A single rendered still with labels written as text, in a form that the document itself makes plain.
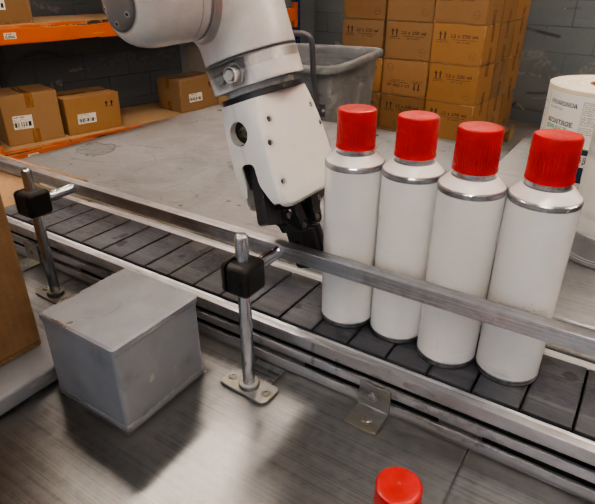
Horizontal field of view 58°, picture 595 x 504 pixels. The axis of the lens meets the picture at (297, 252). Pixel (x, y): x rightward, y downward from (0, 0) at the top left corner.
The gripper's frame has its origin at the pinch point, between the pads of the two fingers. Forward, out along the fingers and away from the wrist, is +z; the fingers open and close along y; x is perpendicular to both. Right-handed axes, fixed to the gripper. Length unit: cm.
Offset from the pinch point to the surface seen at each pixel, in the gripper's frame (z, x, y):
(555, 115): 1, -13, 55
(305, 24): -83, 313, 507
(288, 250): -1.3, -1.1, -4.4
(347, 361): 9.4, -4.9, -5.6
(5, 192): -13, 68, 6
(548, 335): 6.7, -22.0, -4.4
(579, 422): 14.9, -22.8, -3.2
